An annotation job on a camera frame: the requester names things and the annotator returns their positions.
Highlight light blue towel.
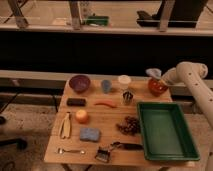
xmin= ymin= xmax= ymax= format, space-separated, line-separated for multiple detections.
xmin=146 ymin=68 xmax=161 ymax=80

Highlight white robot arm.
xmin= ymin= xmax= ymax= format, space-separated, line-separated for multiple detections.
xmin=161 ymin=62 xmax=213 ymax=129

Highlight purple bowl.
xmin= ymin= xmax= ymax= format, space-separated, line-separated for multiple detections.
xmin=69 ymin=75 xmax=91 ymax=93

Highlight red bowl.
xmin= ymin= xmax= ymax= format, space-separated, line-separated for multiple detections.
xmin=148 ymin=78 xmax=168 ymax=97

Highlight blue cup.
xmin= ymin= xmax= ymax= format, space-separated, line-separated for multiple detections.
xmin=101 ymin=80 xmax=112 ymax=94

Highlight white cup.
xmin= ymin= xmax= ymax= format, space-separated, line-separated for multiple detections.
xmin=118 ymin=75 xmax=131 ymax=90

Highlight black rectangular block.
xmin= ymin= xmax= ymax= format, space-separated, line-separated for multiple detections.
xmin=66 ymin=98 xmax=86 ymax=106

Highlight yellow apple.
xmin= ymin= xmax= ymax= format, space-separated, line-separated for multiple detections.
xmin=75 ymin=110 xmax=89 ymax=124

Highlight bunch of dark grapes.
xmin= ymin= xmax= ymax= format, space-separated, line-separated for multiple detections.
xmin=116 ymin=116 xmax=140 ymax=135

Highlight blue sponge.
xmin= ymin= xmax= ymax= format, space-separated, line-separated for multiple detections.
xmin=80 ymin=128 xmax=100 ymax=142

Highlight green box in background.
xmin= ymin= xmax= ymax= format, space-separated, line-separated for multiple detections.
xmin=84 ymin=15 xmax=109 ymax=26

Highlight green plastic tray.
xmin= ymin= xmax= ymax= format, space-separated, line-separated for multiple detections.
xmin=137 ymin=102 xmax=200 ymax=161

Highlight black handled metal brush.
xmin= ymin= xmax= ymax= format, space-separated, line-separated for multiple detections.
xmin=95 ymin=141 xmax=143 ymax=163

